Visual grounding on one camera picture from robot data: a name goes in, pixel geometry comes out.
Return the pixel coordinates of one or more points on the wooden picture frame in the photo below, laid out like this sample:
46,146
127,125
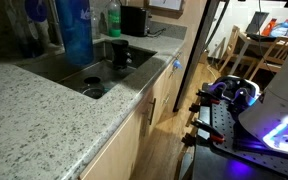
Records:
165,4

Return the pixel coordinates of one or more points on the round dark metal strainer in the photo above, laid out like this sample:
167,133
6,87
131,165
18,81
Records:
92,92

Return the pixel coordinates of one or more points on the tall black cup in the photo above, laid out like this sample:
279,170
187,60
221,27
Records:
120,53

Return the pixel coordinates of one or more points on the wooden chair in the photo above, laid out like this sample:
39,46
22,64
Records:
232,40
274,55

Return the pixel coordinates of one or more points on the black kitchen appliance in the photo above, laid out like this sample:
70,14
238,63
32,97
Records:
134,20

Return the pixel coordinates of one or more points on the orange detergent bottle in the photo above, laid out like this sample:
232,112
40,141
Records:
269,28

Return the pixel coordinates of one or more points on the blue cabinet child lock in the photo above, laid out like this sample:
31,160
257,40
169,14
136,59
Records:
177,65

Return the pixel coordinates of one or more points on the dark metal door post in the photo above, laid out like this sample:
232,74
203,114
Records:
194,56

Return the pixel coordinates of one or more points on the black perforated mounting board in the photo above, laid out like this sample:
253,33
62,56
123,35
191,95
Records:
222,123

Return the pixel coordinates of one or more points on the wooden dining table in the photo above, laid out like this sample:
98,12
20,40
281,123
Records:
240,55

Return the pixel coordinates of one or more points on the grey laptop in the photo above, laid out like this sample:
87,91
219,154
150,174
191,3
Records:
257,21

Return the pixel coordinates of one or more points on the white headset device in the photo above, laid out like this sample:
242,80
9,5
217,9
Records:
250,87

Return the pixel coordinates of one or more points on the blue transparent water bottle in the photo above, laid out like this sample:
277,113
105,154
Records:
75,33

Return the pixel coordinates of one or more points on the blue detergent jug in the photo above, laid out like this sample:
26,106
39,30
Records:
280,30

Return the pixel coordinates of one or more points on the blue tethered bottle cap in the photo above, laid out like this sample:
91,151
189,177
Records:
35,10

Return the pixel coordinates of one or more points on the stainless steel sink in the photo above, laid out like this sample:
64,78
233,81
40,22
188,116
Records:
114,76

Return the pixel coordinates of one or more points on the black robot cart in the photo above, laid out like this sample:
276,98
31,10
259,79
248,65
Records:
210,166

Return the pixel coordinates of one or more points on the green soap bottle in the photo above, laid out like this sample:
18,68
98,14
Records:
114,20

